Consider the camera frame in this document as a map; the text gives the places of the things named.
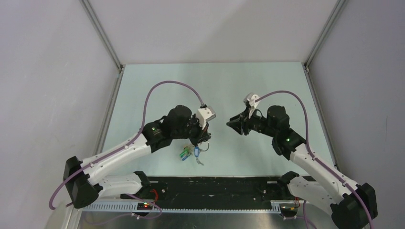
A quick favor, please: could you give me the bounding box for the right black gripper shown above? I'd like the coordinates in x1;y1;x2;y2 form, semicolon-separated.
226;106;277;138

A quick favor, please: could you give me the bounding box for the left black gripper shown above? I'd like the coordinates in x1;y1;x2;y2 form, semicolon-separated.
172;114;211;147

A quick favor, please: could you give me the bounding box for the keyring with coloured keys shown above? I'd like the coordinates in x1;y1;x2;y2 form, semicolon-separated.
179;141;210;166

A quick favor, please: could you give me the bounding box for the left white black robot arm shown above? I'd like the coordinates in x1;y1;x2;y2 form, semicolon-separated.
63;105;216;208

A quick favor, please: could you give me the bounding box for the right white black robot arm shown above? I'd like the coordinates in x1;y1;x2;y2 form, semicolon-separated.
227;105;378;229

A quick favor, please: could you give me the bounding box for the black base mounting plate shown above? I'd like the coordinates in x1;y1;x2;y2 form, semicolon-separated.
134;175;304;210

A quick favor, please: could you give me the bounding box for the left controller board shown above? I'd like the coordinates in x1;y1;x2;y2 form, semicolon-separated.
136;202;154;211

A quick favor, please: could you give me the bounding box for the controller board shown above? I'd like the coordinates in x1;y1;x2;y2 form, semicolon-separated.
280;206;299;212
136;202;154;211

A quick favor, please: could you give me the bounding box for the right controller board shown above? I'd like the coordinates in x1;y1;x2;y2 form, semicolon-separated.
280;206;299;212

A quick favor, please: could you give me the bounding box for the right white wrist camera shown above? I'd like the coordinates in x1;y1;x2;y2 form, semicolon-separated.
243;93;260;119

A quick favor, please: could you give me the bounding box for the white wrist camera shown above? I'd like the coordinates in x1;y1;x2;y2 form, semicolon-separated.
243;93;260;119
196;106;216;129

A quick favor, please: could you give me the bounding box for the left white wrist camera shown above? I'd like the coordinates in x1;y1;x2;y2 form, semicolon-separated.
196;106;216;129

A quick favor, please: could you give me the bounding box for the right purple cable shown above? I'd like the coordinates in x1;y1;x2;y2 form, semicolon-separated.
255;90;373;229

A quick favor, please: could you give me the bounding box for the purple cable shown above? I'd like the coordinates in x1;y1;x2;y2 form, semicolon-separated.
255;90;373;229
48;80;206;219

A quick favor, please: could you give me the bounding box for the aluminium frame rail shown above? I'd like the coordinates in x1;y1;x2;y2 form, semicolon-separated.
72;180;360;213

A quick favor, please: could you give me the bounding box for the left aluminium corner post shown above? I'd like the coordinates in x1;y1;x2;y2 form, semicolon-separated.
79;0;123;73

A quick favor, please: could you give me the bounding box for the aluminium corner post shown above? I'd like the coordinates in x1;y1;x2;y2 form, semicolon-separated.
79;0;123;73
304;0;349;69

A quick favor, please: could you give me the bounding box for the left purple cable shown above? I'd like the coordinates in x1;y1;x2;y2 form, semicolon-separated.
48;80;206;219

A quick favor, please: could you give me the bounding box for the right aluminium corner post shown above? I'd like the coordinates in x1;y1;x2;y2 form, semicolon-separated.
304;0;349;69

